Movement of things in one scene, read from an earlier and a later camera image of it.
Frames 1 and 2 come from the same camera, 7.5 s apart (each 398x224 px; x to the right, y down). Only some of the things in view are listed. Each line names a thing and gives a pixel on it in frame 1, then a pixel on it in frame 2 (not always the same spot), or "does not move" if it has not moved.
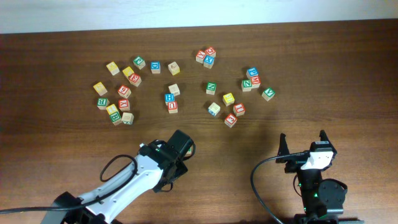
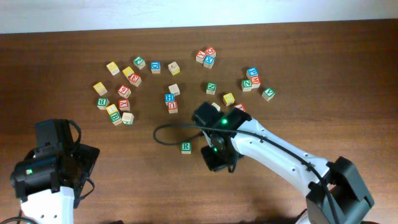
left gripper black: (175, 172) to (87, 158)
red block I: (239, 109) does not move
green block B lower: (115, 118) does not move
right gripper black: (292, 164) to (214, 159)
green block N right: (246, 85) does not move
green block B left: (102, 102) does not move
